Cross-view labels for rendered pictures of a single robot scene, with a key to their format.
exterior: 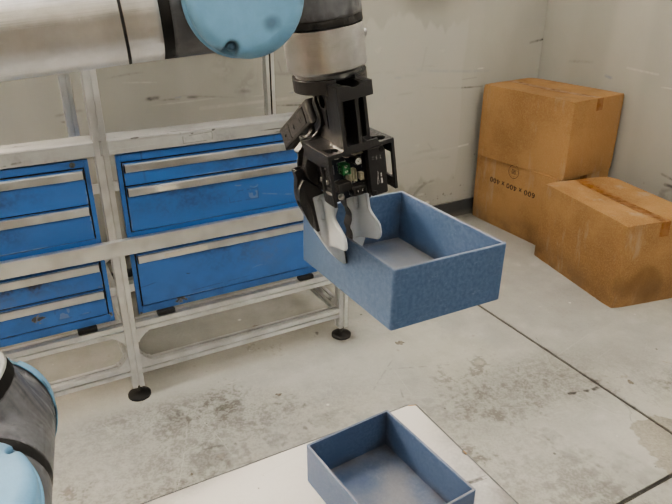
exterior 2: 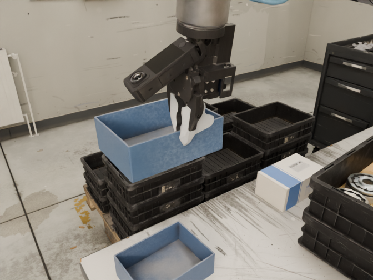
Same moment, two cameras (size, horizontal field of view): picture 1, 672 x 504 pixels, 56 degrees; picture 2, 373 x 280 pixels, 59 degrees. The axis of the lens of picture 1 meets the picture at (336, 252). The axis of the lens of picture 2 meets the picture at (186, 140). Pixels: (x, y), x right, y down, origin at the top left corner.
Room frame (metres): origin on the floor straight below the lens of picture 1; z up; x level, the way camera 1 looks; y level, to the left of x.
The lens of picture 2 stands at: (0.68, 0.50, 1.40)
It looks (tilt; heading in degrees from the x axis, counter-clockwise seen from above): 29 degrees down; 265
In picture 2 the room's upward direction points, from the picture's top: straight up
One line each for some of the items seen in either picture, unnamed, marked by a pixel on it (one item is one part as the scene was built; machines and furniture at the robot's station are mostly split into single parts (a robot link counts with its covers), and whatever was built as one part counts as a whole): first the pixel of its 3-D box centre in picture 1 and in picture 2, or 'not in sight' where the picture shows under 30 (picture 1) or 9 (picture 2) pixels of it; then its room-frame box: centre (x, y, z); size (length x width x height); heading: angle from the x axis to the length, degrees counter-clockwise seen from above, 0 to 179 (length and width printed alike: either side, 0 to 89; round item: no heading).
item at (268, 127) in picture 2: not in sight; (268, 149); (0.01, -1.20, 0.37); 0.40 x 0.30 x 0.45; 29
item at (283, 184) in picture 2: not in sight; (290, 180); (0.25, -0.37, 0.75); 0.20 x 0.12 x 0.09; 31
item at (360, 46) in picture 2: not in sight; (362, 46); (-0.71, -1.63, 0.88); 0.25 x 0.19 x 0.03; 29
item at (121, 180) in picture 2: not in sight; (155, 195); (0.71, -0.82, 0.37); 0.40 x 0.30 x 0.45; 29
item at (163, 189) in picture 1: (233, 219); not in sight; (2.03, 0.36, 0.60); 0.72 x 0.03 x 0.56; 119
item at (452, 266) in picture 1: (397, 251); (159, 133); (0.68, -0.07, 1.10); 0.20 x 0.15 x 0.07; 30
